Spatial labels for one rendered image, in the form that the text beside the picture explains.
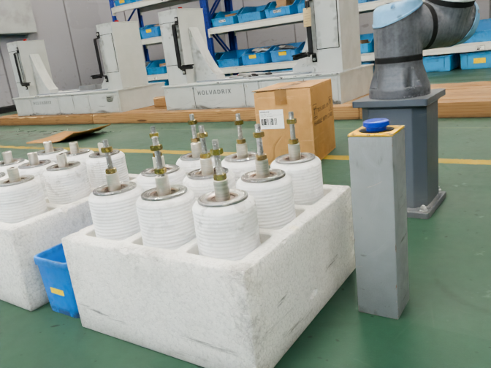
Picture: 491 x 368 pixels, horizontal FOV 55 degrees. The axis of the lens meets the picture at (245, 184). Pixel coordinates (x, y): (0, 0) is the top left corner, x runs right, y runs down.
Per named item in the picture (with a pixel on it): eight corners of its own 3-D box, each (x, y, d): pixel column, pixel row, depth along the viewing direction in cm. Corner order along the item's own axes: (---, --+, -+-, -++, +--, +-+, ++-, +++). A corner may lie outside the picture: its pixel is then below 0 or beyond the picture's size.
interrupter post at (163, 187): (170, 196, 76) (167, 177, 75) (155, 198, 76) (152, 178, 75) (172, 192, 78) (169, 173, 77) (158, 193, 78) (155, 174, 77)
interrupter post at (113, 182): (119, 192, 82) (115, 174, 81) (106, 193, 83) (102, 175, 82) (123, 188, 85) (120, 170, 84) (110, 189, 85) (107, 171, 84)
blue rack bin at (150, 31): (163, 37, 756) (161, 24, 750) (180, 34, 734) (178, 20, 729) (140, 39, 717) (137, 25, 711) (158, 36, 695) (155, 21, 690)
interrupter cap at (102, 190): (129, 195, 80) (128, 191, 79) (86, 199, 80) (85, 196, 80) (142, 182, 87) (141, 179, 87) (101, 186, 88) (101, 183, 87)
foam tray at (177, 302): (207, 244, 119) (196, 176, 114) (356, 268, 98) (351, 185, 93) (81, 327, 89) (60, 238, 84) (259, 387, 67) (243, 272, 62)
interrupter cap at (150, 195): (184, 199, 73) (183, 195, 73) (136, 205, 74) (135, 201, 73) (190, 186, 81) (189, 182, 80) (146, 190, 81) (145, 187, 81)
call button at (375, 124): (368, 130, 77) (367, 117, 77) (392, 130, 75) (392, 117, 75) (359, 135, 74) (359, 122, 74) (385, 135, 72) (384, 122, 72)
